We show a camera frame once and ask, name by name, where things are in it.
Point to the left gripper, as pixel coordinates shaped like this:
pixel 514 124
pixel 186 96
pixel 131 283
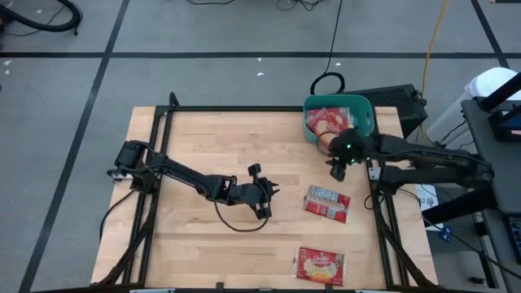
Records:
pixel 248 194

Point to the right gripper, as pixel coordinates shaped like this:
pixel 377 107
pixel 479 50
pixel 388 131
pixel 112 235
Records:
pixel 350 146

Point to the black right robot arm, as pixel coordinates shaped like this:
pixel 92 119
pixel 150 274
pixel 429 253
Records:
pixel 427 163

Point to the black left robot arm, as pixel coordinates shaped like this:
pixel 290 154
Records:
pixel 183 175

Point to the teal plastic basket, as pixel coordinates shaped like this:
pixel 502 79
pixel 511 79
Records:
pixel 364 118

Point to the black computer case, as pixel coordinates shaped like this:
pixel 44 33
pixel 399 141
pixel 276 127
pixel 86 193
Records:
pixel 390 101

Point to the white paper sheet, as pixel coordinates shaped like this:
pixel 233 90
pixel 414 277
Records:
pixel 427 199

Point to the blue tags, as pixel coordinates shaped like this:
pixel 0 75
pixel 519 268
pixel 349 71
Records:
pixel 446 234

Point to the white plastic bin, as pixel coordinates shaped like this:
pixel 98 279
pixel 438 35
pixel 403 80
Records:
pixel 488 81

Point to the black box device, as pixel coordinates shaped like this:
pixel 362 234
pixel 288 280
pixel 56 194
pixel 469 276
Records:
pixel 502 122

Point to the grey side table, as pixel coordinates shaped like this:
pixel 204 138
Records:
pixel 504 163

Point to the black pole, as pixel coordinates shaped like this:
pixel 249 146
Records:
pixel 500 94

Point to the black aluminium table frame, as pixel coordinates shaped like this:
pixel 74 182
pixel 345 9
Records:
pixel 244 108

